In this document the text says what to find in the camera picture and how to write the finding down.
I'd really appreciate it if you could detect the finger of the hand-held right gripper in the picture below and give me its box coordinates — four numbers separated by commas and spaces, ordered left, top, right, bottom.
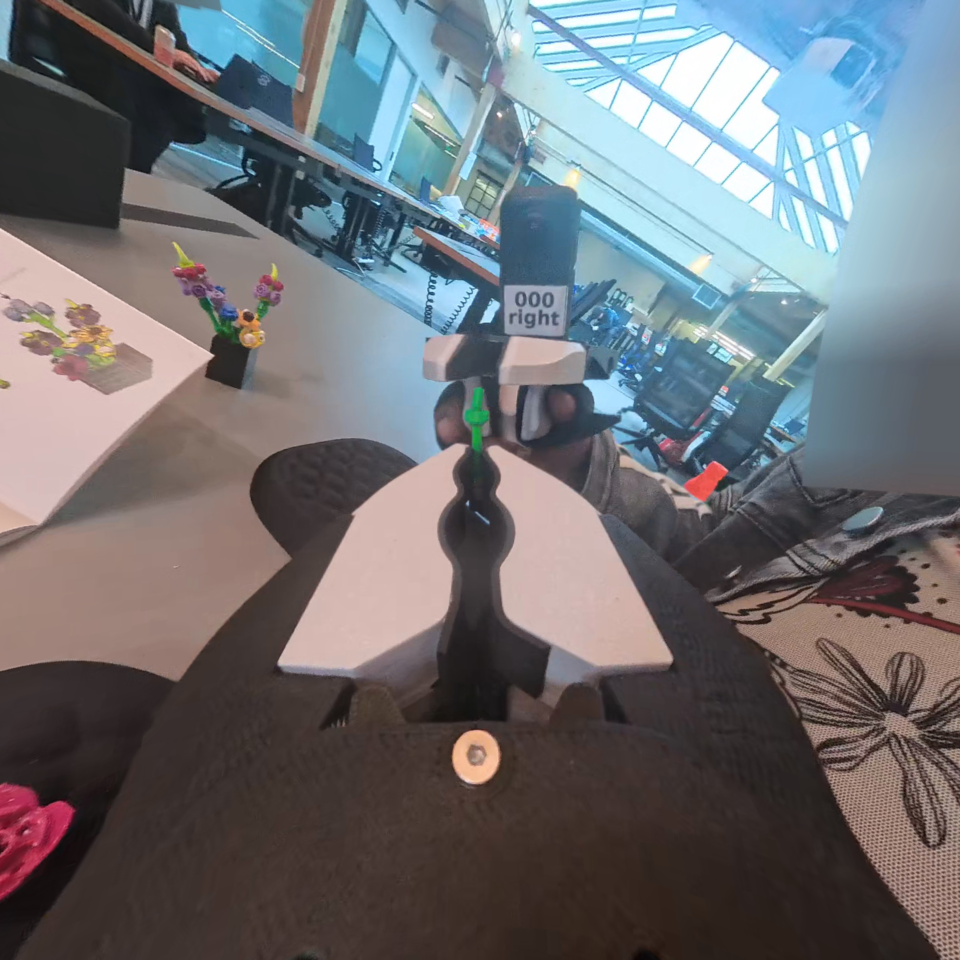
498, 336, 588, 388
421, 336, 498, 384

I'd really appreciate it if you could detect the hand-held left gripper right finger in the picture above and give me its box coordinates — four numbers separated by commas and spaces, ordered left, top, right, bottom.
480, 444, 675, 687

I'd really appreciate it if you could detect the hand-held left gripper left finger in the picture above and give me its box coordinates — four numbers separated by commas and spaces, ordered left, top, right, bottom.
277, 442, 481, 675

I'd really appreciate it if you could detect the green lego stem piece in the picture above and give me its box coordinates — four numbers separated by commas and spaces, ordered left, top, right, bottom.
462, 385, 493, 456

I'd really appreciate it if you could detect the person's right forearm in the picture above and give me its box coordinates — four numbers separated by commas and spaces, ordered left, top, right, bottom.
573, 429, 725, 564

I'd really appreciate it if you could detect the lego flower bouquet black pot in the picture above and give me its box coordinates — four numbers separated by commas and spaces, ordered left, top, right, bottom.
170, 240, 285, 391

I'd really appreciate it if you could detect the lego instruction booklet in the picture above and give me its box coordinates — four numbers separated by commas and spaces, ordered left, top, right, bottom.
0, 228, 216, 547

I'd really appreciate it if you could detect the pink lego flower piece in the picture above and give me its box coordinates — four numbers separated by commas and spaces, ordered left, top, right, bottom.
0, 783, 77, 903

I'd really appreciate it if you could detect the person's right hand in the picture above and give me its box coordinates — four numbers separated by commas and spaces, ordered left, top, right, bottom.
433, 378, 601, 470

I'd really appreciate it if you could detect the red plastic object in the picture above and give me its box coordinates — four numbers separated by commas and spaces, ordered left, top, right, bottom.
684, 460, 730, 501

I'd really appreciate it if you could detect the grey denim jacket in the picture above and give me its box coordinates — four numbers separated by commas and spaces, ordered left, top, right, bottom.
671, 448, 960, 605

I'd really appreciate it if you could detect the long wooden office desk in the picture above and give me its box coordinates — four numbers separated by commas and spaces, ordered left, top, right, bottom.
37, 0, 502, 286

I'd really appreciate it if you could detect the wooden pillar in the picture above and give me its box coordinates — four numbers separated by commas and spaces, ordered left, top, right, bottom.
292, 0, 348, 136

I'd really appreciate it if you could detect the floral printed shirt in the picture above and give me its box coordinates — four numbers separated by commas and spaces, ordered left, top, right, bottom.
708, 525, 960, 960

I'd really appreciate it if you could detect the dark laptop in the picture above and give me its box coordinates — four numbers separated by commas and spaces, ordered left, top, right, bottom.
216, 53, 296, 130

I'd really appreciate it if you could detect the black box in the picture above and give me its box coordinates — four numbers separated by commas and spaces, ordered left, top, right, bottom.
0, 58, 133, 231

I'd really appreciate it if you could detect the coiled black cable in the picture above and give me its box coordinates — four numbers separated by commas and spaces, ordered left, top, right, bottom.
422, 268, 483, 336

